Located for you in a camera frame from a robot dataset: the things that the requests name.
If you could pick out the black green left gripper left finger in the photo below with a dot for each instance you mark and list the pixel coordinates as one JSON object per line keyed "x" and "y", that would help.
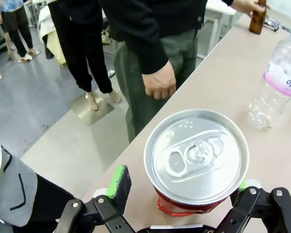
{"x": 118, "y": 191}

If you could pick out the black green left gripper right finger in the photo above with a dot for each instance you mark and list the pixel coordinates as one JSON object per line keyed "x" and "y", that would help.
{"x": 254, "y": 208}

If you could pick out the red can with silver top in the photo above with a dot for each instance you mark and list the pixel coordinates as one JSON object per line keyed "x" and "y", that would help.
{"x": 196, "y": 155}

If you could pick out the brown glass bottle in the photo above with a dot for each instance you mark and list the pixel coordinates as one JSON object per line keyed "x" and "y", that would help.
{"x": 257, "y": 21}

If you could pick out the person's right forearm black sleeve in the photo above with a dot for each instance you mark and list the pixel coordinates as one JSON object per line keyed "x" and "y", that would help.
{"x": 145, "y": 41}

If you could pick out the person's right hand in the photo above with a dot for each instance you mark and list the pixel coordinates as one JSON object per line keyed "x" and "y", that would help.
{"x": 160, "y": 81}

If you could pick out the person's left hand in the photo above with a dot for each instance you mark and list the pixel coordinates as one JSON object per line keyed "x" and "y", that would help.
{"x": 247, "y": 6}

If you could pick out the black fabric mass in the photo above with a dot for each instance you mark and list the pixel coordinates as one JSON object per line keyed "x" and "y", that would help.
{"x": 46, "y": 201}

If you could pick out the square metal floor plate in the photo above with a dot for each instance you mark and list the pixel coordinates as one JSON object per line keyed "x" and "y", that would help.
{"x": 99, "y": 114}

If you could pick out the person in black sweater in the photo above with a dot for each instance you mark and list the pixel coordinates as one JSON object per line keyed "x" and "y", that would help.
{"x": 140, "y": 114}

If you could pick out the grey white panel black trim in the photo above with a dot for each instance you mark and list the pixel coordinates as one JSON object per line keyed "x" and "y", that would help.
{"x": 7, "y": 184}

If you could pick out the clear plastic bottle pink label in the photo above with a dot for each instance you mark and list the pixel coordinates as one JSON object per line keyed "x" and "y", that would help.
{"x": 279, "y": 72}

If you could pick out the barefoot figure in black trousers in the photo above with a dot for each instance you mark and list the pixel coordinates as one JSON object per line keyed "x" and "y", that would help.
{"x": 85, "y": 48}

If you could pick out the cream cloth draped on chair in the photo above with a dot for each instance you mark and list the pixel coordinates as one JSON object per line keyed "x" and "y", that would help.
{"x": 55, "y": 46}

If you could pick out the black metal object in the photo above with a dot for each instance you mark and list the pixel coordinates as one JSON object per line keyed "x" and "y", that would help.
{"x": 272, "y": 24}

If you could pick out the person's torso black jacket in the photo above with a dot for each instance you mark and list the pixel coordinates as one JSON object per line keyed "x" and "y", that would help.
{"x": 182, "y": 14}

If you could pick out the white table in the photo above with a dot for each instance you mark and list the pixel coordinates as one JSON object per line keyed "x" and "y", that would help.
{"x": 215, "y": 19}

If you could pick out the bystander in floral top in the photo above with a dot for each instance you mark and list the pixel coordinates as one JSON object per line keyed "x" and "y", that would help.
{"x": 14, "y": 21}

